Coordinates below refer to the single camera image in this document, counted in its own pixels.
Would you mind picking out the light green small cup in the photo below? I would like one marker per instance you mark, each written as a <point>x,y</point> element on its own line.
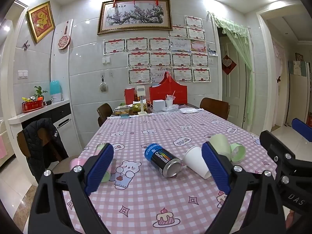
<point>238,152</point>

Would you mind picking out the blue black metal can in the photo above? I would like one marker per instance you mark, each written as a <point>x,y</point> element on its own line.
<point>164,161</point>

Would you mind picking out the pink round wall ornament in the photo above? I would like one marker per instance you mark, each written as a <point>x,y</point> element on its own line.
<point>65,39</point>

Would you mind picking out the black jacket on chair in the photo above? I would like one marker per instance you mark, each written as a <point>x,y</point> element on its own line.
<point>44,145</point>

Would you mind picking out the white tissue box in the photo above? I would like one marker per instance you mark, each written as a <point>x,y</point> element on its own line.
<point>159,105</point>

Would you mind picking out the brown chair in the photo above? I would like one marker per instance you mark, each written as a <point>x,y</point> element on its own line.
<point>104,111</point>
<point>217,107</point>

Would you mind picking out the gold red framed picture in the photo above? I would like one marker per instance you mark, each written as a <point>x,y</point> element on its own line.
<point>40,21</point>

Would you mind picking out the left brown chair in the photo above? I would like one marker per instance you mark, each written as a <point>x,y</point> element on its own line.
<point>104,111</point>

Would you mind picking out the red basket with plant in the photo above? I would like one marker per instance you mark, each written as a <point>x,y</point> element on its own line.
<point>35,101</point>

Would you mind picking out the white desk lamp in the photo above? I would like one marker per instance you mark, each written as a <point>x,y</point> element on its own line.
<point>141,94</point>

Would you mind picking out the plum blossom framed painting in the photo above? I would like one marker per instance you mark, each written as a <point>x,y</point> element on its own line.
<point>127,15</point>

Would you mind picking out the red gift bag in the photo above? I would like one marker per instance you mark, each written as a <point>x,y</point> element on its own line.
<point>168,86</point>

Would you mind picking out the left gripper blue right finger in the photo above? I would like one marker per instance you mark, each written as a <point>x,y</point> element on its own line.
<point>218,165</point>

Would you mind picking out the pink tumbler cup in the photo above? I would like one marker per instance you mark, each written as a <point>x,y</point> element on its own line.
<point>102,162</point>

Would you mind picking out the white paper cup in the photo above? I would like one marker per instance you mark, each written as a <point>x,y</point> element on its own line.
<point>193,159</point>

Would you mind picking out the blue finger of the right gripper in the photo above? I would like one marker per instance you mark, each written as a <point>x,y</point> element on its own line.
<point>303,129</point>

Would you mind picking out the beige green plastic cup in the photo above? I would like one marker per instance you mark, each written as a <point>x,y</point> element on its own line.
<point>221,145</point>

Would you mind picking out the pink checkered tablecloth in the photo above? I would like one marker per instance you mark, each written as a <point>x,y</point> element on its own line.
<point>158,181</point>

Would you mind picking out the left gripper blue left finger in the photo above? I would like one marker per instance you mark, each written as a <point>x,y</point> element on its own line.
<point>93,175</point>

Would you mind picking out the right brown chair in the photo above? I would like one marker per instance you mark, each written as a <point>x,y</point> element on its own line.
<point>217,107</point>

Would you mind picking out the white interior door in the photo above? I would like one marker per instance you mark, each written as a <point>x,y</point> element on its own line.
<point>234,83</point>

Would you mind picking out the teal white humidifier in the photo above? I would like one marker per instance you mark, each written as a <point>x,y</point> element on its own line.
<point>55,91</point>

